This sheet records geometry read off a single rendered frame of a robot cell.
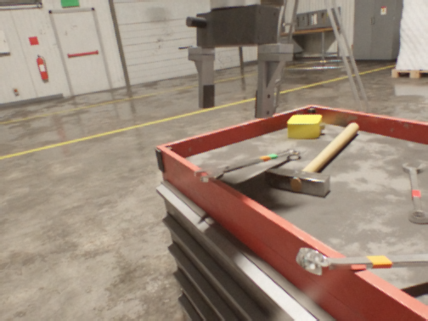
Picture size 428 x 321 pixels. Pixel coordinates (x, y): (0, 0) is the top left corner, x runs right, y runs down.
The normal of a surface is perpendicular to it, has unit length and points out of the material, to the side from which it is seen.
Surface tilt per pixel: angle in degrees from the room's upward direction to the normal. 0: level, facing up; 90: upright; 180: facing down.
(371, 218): 0
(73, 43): 90
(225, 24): 82
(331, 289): 90
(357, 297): 90
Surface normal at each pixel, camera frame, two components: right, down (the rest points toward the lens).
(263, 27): 0.65, 0.22
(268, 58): -0.76, 0.18
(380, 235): -0.11, -0.93
